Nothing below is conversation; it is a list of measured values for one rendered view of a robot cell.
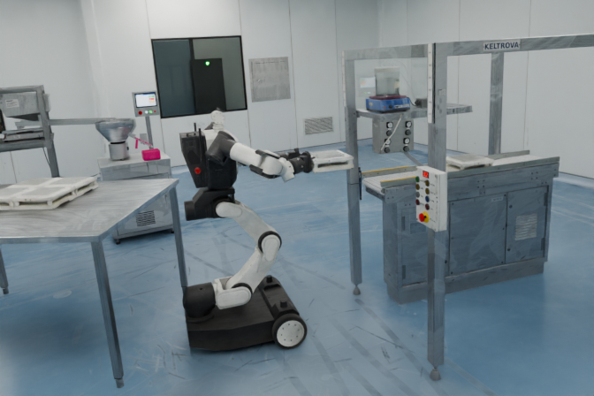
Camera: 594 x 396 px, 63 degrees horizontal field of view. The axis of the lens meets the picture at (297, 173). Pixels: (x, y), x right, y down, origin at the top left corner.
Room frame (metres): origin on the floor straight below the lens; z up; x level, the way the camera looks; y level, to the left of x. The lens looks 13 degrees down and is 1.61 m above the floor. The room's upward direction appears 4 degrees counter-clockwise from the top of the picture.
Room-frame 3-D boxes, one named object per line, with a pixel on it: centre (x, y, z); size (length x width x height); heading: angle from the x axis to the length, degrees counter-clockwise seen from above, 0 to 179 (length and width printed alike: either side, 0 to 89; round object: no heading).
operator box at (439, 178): (2.06, -0.59, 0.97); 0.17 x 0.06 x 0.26; 16
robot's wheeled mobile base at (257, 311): (2.66, 0.41, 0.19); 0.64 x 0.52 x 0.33; 106
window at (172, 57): (7.55, 1.36, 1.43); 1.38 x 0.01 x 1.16; 114
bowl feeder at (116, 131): (4.67, 1.66, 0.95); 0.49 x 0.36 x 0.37; 114
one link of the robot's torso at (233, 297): (2.65, 0.44, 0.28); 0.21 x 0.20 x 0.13; 106
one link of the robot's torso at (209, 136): (2.64, 0.48, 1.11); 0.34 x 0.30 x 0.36; 16
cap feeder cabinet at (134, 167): (4.64, 1.59, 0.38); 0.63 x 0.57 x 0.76; 114
